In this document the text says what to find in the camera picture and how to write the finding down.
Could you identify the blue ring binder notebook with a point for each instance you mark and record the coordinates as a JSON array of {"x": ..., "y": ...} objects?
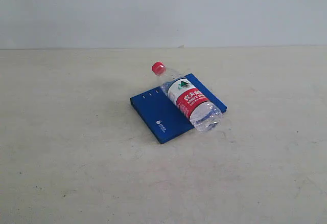
[{"x": 162, "y": 117}]

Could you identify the clear plastic water bottle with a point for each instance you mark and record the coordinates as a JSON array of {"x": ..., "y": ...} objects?
[{"x": 192, "y": 102}]

